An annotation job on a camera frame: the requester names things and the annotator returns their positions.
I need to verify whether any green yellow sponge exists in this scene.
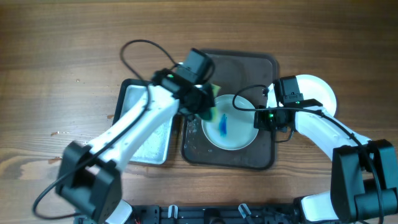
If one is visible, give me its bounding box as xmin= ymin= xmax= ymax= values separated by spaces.
xmin=198 ymin=83 xmax=221 ymax=122

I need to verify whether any white plate top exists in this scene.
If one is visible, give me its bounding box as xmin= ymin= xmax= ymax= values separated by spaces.
xmin=201 ymin=95 xmax=258 ymax=151

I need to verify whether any white plate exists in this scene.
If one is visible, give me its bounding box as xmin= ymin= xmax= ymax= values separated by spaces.
xmin=201 ymin=95 xmax=258 ymax=151
xmin=267 ymin=73 xmax=338 ymax=117

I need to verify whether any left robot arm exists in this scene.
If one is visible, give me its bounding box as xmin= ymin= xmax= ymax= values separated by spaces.
xmin=55 ymin=68 xmax=220 ymax=223

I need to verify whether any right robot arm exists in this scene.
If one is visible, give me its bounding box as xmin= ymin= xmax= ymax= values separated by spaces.
xmin=254 ymin=75 xmax=397 ymax=223

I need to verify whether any brown plastic tray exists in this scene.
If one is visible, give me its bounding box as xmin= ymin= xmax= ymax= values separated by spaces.
xmin=180 ymin=49 xmax=279 ymax=170

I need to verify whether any black metal water tray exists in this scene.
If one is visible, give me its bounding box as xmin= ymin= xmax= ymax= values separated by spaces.
xmin=113 ymin=79 xmax=178 ymax=165

